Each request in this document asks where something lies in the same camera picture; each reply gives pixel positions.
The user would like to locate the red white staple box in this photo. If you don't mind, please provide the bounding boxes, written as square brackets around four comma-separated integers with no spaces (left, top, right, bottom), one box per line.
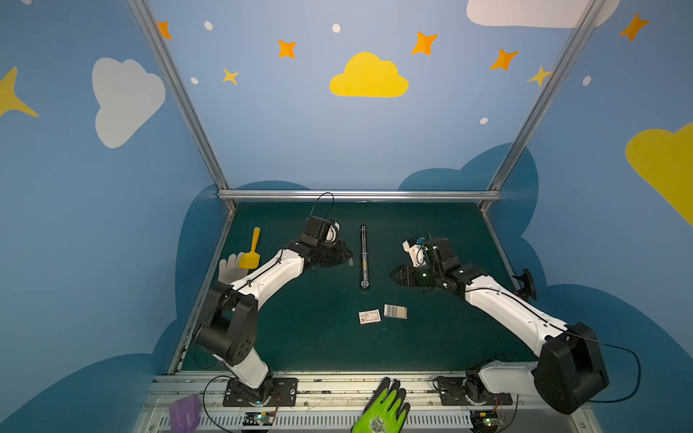
[358,310,382,325]

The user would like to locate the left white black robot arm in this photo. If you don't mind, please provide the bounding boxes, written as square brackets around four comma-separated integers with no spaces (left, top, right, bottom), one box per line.
[194,240,353,391]

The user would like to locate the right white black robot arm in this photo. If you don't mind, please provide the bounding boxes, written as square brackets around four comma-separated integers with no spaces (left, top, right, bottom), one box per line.
[391,264,609,415]

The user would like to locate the yellow plastic scoop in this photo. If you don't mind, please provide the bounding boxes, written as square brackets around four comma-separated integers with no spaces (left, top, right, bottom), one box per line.
[238,227,261,271]

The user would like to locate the white fabric glove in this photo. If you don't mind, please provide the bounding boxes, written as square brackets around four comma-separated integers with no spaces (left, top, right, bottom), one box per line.
[218,252,248,285]

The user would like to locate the green black work glove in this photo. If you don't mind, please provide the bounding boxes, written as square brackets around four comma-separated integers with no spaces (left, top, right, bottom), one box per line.
[351,377,411,433]

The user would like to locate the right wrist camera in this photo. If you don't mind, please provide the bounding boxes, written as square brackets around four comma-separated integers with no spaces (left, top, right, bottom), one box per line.
[402,237,459,272]

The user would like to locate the aluminium frame crossbar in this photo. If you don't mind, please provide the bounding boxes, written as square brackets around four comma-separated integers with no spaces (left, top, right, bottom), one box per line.
[218,189,502,202]

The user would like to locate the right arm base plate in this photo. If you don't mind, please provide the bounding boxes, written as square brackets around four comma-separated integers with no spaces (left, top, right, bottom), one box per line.
[432,376,514,406]

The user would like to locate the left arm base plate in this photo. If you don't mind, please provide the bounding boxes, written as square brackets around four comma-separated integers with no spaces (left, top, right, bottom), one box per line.
[223,378,298,407]

